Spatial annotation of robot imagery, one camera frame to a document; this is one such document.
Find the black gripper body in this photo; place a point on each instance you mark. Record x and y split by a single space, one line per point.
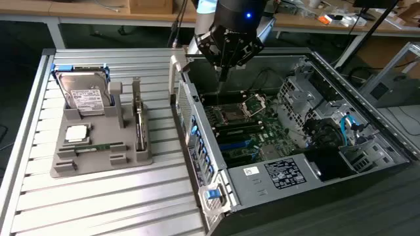
236 17

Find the graphics card with metal bracket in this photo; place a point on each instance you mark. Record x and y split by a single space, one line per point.
140 127

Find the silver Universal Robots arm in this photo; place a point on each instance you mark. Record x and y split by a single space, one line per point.
204 27

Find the metal socket cover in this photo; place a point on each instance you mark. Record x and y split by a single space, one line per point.
255 104

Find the brown cardboard box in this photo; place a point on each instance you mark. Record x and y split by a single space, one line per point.
151 6

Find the small orange box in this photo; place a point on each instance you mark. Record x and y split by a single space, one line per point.
324 19

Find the perforated metal disk bay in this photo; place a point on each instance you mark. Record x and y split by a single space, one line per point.
302 103

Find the CPU socket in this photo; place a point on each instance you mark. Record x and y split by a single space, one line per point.
231 115

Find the white small box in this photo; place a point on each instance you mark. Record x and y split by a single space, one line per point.
352 21

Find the black RAM stick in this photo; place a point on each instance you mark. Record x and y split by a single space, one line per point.
239 130

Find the black slanted stand pole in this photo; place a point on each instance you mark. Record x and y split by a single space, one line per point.
367 37

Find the green motherboard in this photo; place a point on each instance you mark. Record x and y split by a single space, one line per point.
272 137

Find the black monitor foot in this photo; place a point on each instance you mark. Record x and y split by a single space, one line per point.
366 14

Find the cluttered wooden desk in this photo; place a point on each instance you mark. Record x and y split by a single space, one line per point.
378 28

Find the wooden desk with grey legs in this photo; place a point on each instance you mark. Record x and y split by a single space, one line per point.
66 11

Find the grey computer tower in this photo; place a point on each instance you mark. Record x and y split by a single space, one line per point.
394 91

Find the silver CPU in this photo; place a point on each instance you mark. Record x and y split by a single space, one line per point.
76 134

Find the green RAM stick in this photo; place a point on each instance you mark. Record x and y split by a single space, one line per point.
94 147

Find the grey power supply unit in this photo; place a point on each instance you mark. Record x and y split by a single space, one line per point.
250 184

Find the grey parts rack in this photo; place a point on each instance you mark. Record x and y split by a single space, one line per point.
98 159

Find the open black PC case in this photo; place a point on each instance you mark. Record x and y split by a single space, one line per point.
250 196

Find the blue case latch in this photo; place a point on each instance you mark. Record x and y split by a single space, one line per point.
211 194

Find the hard disk with blue frame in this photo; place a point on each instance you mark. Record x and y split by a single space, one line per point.
82 86

